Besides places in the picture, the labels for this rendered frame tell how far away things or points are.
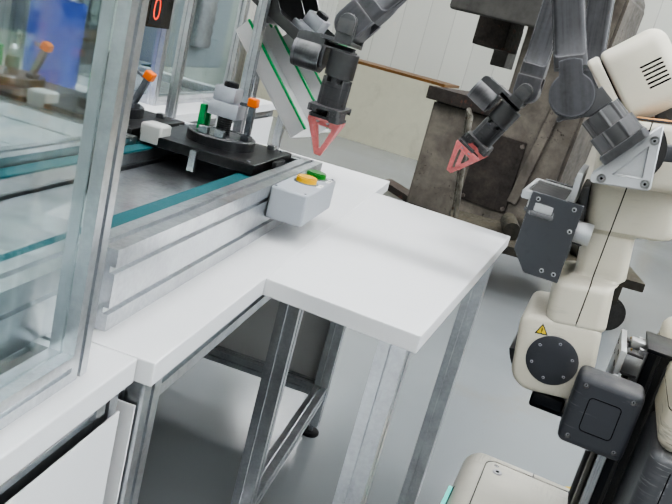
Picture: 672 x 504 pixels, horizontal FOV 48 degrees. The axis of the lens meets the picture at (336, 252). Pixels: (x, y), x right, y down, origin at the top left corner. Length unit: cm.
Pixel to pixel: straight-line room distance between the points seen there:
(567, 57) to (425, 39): 1098
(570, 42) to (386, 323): 59
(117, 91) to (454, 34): 1161
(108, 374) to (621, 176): 93
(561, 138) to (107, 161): 527
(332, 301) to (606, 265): 65
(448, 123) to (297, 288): 503
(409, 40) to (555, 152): 684
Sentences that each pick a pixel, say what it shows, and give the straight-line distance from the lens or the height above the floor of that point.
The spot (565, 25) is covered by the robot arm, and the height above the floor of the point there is 135.
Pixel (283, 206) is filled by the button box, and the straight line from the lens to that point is 135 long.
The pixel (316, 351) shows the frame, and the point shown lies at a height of 27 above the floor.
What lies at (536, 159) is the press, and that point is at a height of 68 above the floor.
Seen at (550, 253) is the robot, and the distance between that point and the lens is 154.
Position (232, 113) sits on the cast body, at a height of 104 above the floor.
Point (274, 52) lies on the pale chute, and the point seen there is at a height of 115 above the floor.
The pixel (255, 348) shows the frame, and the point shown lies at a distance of 250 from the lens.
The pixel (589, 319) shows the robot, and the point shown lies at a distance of 158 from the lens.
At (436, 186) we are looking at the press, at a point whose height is 24.
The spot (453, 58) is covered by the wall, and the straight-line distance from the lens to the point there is 1223.
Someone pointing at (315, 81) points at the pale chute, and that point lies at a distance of 202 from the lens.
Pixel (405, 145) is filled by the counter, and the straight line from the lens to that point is 911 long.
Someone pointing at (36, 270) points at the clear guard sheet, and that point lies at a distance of 70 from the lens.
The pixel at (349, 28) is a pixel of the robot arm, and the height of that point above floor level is 125.
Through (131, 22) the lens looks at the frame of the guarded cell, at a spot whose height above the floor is 121.
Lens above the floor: 125
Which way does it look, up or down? 16 degrees down
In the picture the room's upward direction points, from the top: 15 degrees clockwise
